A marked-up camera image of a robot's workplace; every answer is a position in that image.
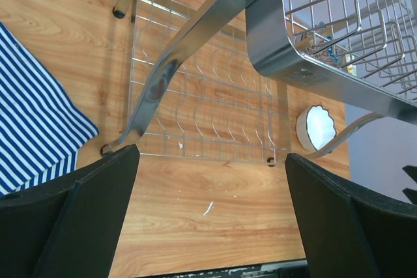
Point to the blue white striped cloth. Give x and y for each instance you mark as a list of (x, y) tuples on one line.
[(42, 130)]

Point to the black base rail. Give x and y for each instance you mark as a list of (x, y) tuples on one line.
[(288, 268)]

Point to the steel two-tier dish rack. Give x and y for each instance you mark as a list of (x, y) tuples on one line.
[(211, 83)]

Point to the white scalloped bowl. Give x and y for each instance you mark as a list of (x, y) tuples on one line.
[(315, 128)]

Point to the orange green leaf bowl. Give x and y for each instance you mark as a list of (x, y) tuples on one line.
[(346, 64)]

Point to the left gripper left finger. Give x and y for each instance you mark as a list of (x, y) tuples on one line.
[(69, 226)]

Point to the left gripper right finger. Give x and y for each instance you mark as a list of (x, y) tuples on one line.
[(348, 230)]

